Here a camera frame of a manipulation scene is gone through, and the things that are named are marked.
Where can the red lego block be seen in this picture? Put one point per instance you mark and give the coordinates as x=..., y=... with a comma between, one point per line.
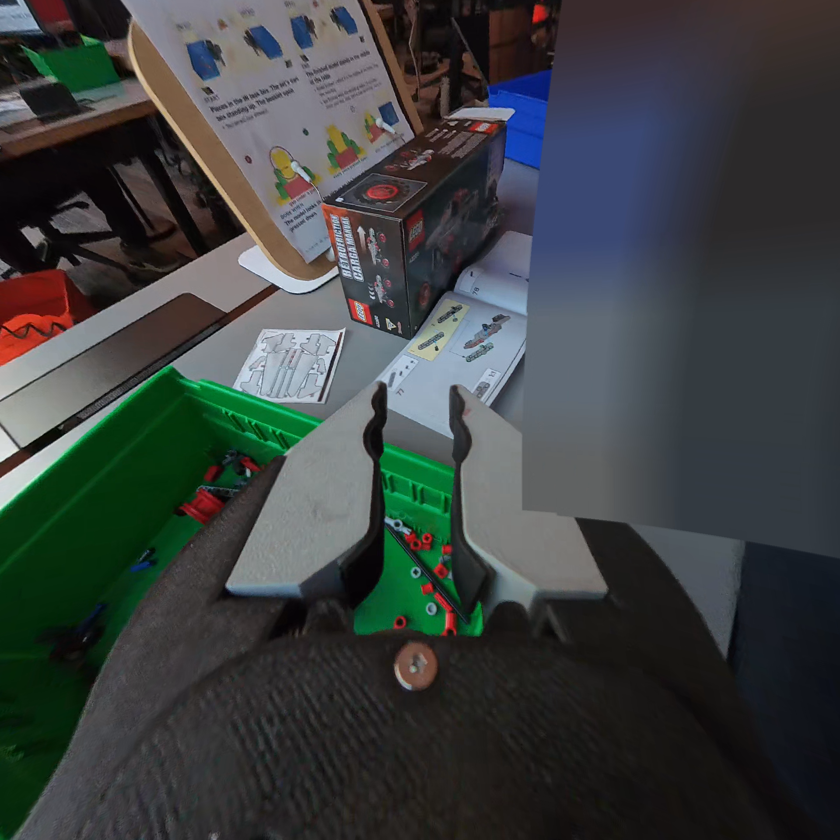
x=200, y=505

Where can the person's dark blue clothing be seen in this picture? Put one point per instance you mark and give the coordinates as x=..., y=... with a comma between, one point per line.
x=787, y=656

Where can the black device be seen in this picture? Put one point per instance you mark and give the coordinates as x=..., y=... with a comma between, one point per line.
x=49, y=100

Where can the blue plastic bin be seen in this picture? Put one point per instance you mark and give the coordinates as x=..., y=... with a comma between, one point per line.
x=522, y=111

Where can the printed instruction sheet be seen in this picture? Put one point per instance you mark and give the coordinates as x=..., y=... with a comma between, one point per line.
x=275, y=98

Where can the lego set box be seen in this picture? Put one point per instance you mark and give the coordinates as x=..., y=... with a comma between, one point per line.
x=420, y=262

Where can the white stand base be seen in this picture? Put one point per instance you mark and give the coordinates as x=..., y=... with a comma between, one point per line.
x=289, y=279

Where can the sticker sheet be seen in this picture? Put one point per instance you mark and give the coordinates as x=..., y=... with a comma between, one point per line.
x=289, y=367

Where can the blue lego pin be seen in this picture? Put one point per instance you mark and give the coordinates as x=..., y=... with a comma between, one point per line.
x=141, y=559

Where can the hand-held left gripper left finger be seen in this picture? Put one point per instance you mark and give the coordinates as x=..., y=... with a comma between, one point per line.
x=308, y=518

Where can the green plastic bin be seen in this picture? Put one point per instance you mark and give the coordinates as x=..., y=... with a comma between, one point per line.
x=72, y=65
x=85, y=499

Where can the red plastic bin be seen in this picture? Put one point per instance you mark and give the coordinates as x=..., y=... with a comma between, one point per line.
x=33, y=295

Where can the instruction poster on wooden stand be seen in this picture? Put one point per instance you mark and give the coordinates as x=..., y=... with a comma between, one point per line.
x=197, y=170

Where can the pile of tiny red parts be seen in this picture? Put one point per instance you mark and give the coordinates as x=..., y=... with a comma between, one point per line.
x=420, y=544

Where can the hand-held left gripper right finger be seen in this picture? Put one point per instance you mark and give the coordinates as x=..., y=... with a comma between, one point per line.
x=518, y=551

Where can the black lego axle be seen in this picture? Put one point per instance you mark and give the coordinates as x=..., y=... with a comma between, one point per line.
x=430, y=574

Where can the wooden table with black legs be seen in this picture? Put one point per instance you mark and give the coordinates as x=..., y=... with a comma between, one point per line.
x=85, y=138

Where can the lego instruction booklet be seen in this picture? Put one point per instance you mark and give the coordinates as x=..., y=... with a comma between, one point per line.
x=459, y=367

